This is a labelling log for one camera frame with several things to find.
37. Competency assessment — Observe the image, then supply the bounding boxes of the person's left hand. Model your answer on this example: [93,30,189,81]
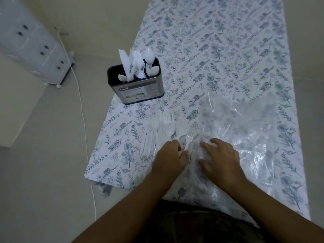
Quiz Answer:
[151,140,189,180]

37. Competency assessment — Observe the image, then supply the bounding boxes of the person's right hand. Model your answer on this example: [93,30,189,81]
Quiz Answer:
[198,138,247,192]

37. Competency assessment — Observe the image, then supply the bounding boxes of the clear plastic bag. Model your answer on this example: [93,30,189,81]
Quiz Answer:
[195,92,305,217]

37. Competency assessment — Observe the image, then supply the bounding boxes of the person's right forearm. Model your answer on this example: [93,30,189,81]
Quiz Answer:
[223,178,324,243]

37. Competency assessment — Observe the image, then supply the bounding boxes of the person's left forearm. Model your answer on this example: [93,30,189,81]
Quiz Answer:
[72,172,179,243]

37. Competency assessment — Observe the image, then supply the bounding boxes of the pile of clear plastic cutlery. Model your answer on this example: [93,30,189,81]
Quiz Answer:
[140,112,201,160]

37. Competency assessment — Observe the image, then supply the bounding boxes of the person's camouflage clothing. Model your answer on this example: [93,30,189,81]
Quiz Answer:
[138,199,269,243]

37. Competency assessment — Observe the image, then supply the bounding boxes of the black cutlery holder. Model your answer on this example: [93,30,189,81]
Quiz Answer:
[107,57,165,106]

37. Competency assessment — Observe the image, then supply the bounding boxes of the floral patterned tablecloth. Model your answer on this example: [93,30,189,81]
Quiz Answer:
[84,0,311,222]

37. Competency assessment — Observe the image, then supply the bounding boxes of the bunch of white plastic cutlery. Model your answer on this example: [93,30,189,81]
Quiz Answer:
[118,47,160,82]

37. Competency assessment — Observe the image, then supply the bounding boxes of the grey drawer cabinet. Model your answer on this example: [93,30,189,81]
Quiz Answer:
[0,0,76,89]

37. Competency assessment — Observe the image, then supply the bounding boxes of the white cable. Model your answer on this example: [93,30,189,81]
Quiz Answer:
[54,27,97,222]

